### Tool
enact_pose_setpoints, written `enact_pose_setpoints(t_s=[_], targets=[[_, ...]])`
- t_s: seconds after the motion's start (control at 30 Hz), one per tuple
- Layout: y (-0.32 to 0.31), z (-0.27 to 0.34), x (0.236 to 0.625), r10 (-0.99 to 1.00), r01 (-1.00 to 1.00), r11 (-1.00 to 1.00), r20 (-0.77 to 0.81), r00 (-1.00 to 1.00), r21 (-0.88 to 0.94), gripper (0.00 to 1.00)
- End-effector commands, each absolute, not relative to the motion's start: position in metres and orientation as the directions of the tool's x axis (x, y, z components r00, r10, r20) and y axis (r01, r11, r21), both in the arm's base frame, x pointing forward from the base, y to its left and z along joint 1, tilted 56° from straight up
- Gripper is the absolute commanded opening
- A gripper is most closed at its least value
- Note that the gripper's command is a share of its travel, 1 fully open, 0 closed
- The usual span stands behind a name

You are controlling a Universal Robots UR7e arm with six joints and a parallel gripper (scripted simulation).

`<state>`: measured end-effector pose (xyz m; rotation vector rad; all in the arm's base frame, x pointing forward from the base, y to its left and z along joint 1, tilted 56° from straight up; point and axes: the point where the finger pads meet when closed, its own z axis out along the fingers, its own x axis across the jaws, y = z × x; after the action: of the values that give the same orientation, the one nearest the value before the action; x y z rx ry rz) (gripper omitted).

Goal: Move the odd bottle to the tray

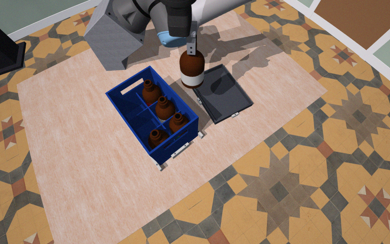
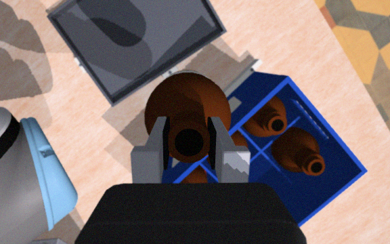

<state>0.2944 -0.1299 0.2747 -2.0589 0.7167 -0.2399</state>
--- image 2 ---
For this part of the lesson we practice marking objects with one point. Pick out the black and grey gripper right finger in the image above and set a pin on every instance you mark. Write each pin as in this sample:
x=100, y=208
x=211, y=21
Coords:
x=230, y=162

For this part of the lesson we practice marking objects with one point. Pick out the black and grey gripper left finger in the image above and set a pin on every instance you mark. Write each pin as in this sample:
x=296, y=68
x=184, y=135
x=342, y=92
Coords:
x=148, y=162

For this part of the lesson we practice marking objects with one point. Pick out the brown glass bottle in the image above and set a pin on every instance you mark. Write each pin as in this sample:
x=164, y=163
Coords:
x=198, y=175
x=238, y=140
x=296, y=150
x=269, y=120
x=188, y=98

